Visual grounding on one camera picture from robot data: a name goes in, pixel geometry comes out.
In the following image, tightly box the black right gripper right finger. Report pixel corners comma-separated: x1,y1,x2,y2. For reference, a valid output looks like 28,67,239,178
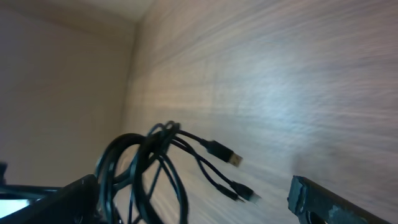
287,175,389,224

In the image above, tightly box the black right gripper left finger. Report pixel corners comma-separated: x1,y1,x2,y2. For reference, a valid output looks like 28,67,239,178
1,174,100,224

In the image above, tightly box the thin black USB cable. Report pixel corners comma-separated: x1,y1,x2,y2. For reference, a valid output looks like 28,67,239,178
127,136,262,224

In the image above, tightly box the thick black USB cable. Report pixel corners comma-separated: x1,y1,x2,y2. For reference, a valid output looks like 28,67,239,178
95,120,244,224

